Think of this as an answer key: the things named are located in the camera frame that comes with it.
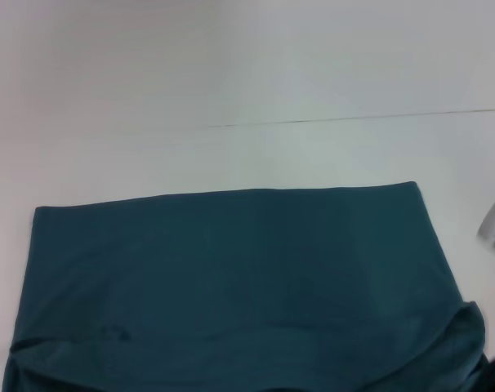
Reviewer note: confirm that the teal blue t-shirt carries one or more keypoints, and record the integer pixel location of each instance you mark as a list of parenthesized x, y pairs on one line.
[(239, 294)]

